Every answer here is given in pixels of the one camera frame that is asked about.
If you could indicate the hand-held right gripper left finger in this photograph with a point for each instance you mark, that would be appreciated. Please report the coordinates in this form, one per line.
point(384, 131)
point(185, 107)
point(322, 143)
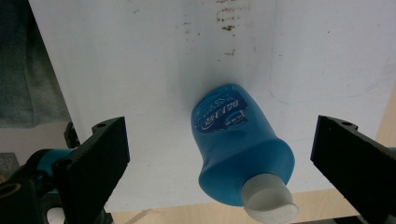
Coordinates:
point(93, 168)

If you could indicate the dark grey curtain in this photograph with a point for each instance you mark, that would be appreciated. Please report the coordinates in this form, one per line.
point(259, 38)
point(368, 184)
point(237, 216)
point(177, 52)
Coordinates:
point(25, 77)

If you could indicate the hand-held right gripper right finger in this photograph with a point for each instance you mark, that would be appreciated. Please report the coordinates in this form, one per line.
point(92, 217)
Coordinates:
point(358, 165)

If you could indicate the blue bottle with white cap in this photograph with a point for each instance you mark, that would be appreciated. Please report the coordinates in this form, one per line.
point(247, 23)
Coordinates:
point(239, 155)

